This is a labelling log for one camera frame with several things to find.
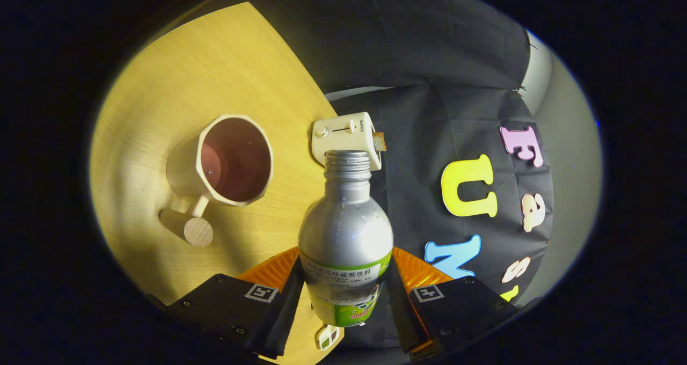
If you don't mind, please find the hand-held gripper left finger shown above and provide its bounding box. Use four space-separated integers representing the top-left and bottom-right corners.
148 247 306 361

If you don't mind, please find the silver bottle with green label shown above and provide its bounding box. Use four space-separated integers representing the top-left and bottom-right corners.
298 150 394 328

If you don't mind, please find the cream cup with wooden handle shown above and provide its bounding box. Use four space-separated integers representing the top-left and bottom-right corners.
159 114 274 247

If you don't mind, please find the white toaster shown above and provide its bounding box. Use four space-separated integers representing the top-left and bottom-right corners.
311 112 387 171

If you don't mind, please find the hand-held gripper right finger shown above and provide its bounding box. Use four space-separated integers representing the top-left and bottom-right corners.
384 247 543 361

